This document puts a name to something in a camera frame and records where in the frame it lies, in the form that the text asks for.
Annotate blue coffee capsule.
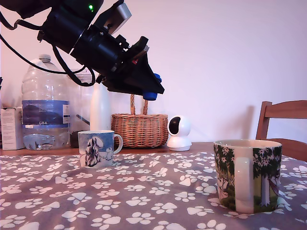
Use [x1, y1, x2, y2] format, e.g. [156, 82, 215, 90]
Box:
[143, 72, 163, 101]

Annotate white metal bottle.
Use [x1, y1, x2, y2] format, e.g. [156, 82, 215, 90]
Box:
[90, 82, 112, 132]

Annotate clear container with white lid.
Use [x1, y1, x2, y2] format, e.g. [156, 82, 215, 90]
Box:
[66, 69, 96, 148]

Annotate blue illustrated mug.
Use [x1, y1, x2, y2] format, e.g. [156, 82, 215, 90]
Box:
[77, 130, 124, 169]

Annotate large clear water bottle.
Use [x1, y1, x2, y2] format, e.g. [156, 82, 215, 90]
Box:
[21, 54, 71, 151]

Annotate grey paw print tablecloth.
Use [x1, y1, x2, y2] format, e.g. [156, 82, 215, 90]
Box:
[0, 151, 307, 230]

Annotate white cardboard box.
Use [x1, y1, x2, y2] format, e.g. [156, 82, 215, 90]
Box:
[0, 107, 25, 151]

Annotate green illustrated mug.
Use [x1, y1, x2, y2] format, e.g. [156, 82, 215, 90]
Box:
[213, 139, 283, 214]

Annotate wooden chair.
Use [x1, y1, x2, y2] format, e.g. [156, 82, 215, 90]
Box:
[255, 100, 307, 163]

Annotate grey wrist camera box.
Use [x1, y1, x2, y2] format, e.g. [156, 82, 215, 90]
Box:
[92, 0, 133, 36]

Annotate thick black cable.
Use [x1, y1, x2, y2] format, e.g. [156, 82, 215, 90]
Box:
[52, 45, 96, 87]

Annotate wicker basket with handle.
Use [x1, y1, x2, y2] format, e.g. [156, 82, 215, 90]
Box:
[110, 93, 169, 149]

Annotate small white round camera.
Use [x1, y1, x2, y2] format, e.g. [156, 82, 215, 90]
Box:
[166, 115, 193, 152]

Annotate thin black cable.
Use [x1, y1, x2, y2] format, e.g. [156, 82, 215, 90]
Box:
[0, 34, 87, 74]

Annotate looped black cable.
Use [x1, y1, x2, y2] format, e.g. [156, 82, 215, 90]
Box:
[0, 11, 46, 31]

